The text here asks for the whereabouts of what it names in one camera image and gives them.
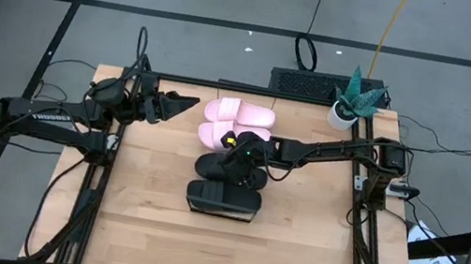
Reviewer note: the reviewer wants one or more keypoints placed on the white mounting bracket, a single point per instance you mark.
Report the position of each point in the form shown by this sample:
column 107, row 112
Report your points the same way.
column 360, row 182

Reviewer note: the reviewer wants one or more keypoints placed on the black aluminium rig frame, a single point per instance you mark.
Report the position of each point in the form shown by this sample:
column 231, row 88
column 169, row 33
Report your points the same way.
column 316, row 100

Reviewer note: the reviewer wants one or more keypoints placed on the black vented box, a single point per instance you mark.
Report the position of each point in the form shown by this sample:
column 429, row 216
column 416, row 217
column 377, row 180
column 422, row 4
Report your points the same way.
column 305, row 83

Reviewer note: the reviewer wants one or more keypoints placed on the potted plant in white pot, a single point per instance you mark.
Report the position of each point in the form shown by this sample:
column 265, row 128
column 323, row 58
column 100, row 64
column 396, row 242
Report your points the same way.
column 342, row 118

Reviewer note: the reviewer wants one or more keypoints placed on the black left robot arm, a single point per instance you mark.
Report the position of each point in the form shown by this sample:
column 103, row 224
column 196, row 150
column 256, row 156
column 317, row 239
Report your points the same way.
column 52, row 119

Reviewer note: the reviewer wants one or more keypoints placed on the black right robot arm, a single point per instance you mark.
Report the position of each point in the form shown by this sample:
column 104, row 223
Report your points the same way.
column 322, row 153

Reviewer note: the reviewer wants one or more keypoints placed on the pink slide sandal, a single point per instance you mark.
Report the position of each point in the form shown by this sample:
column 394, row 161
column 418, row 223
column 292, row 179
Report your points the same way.
column 257, row 116
column 211, row 135

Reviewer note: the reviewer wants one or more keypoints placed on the black slide sandal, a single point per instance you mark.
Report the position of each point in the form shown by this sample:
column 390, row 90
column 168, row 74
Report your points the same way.
column 206, row 167
column 244, row 197

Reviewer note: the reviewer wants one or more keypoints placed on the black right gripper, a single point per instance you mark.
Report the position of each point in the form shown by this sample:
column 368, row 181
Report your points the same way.
column 251, row 151

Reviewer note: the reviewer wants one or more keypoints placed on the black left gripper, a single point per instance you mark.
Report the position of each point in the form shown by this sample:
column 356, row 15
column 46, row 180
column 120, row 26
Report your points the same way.
column 147, row 104

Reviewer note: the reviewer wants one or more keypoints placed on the wooden shelf with black frame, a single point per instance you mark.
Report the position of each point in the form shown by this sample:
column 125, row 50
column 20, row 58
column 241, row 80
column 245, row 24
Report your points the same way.
column 222, row 214

